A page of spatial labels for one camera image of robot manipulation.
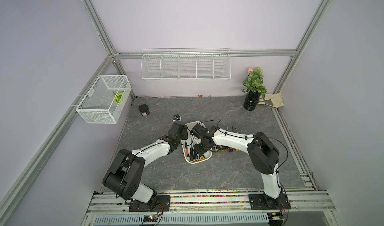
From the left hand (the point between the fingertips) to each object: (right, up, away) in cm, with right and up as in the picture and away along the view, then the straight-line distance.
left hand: (183, 130), depth 91 cm
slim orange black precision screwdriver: (+3, -12, -1) cm, 12 cm away
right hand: (+10, -12, -1) cm, 15 cm away
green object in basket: (-34, +20, -11) cm, 41 cm away
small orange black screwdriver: (+25, -12, -2) cm, 28 cm away
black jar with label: (-30, +13, +17) cm, 36 cm away
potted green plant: (+44, +28, +1) cm, 52 cm away
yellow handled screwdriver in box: (+12, -16, -5) cm, 21 cm away
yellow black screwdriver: (+21, -12, 0) cm, 24 cm away
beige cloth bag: (+71, +20, +28) cm, 79 cm away
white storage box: (+4, -14, -2) cm, 14 cm away
